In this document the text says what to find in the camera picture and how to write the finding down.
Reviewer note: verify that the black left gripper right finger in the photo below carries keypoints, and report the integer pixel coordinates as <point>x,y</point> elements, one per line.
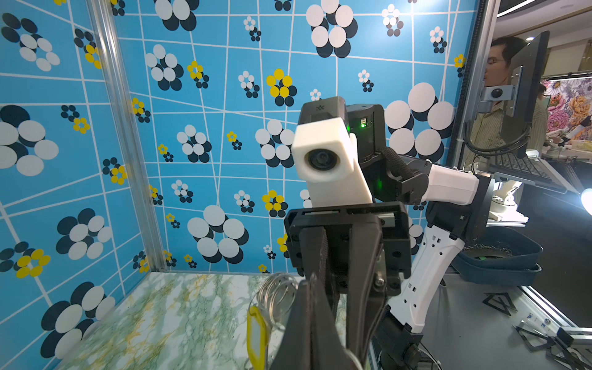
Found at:
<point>327,351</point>

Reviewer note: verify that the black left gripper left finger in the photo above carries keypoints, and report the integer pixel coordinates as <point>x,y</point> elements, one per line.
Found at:
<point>295,349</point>

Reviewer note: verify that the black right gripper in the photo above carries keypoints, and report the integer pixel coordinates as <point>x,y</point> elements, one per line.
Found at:
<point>353,250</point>

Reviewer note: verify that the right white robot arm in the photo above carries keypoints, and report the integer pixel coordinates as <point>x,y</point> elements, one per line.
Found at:
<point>446,208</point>

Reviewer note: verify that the black monitor on arm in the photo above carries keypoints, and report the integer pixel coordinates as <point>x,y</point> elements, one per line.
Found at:
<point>526,71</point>

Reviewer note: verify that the yellow key tag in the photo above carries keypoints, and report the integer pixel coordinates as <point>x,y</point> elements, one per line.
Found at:
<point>257,339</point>

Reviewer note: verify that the dark teal plastic bin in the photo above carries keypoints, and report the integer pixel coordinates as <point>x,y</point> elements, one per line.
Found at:
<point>502,256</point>

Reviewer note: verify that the person in striped shirt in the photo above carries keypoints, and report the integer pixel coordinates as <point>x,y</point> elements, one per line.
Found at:
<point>486,129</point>

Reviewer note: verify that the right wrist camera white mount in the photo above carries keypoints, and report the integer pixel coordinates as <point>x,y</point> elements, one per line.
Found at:
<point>326,158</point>

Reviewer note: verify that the aluminium corner post left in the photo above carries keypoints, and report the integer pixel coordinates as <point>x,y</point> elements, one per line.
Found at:
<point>118,91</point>

